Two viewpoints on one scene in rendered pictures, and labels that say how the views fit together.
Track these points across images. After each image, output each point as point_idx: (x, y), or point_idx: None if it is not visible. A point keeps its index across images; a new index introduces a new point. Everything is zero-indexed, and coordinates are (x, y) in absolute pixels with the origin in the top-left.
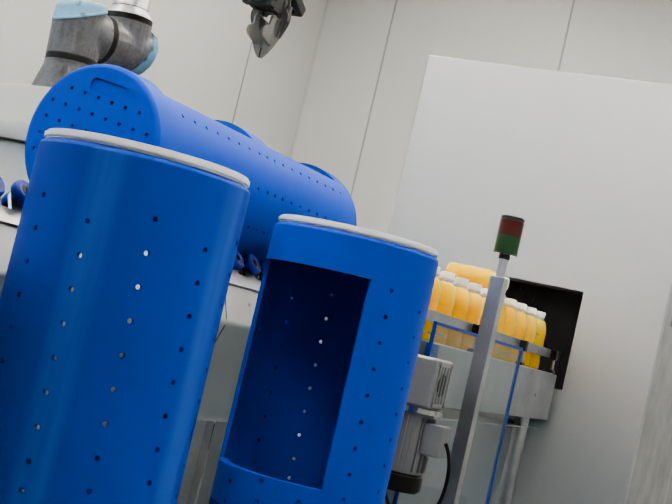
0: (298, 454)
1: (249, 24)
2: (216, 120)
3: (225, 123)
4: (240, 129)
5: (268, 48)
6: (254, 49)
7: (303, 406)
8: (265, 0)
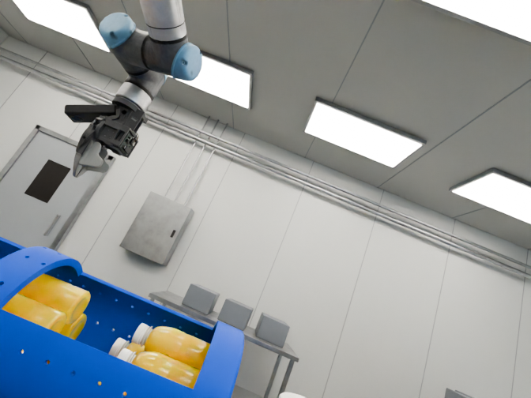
0: None
1: (102, 159)
2: (69, 259)
3: (73, 260)
4: (80, 264)
5: (84, 171)
6: (77, 169)
7: None
8: (128, 153)
